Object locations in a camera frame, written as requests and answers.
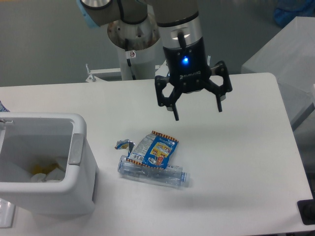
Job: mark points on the black clamp mount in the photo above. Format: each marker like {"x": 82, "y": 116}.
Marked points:
{"x": 307, "y": 211}

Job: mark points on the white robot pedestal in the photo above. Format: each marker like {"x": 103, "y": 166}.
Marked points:
{"x": 135, "y": 45}

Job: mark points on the blue plastic bag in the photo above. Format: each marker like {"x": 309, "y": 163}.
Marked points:
{"x": 286, "y": 10}

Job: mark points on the grey covered side table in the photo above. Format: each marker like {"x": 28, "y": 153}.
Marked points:
{"x": 290, "y": 57}

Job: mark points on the yellow white trash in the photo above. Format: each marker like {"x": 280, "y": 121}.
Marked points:
{"x": 52, "y": 171}

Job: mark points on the clear crushed plastic bottle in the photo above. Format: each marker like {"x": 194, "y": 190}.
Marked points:
{"x": 171, "y": 176}

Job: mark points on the white trash can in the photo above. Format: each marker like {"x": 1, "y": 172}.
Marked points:
{"x": 30, "y": 138}

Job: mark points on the white pedestal foot bracket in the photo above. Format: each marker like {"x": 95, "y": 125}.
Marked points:
{"x": 100, "y": 75}

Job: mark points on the blue patterned object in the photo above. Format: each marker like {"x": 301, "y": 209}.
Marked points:
{"x": 3, "y": 108}

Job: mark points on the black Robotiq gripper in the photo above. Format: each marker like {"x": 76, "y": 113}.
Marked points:
{"x": 187, "y": 65}

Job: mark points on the blue snack wrapper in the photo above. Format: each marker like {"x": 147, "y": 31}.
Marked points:
{"x": 153, "y": 151}

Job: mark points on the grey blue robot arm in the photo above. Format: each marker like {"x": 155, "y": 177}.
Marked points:
{"x": 160, "y": 40}

